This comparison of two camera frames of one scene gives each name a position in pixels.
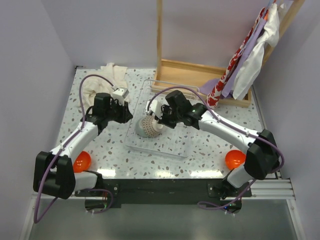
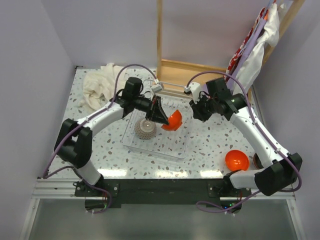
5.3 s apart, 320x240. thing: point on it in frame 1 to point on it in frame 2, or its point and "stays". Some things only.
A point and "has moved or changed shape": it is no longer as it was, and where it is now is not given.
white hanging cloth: x=253 y=64 stays
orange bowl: x=234 y=159 stays
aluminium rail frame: x=274 y=189 stays
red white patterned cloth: x=215 y=97 stays
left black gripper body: x=124 y=111 to x=152 y=109
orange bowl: x=82 y=162 has moved or changed shape
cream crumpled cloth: x=93 y=85 stays
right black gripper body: x=170 y=117 to x=205 y=107
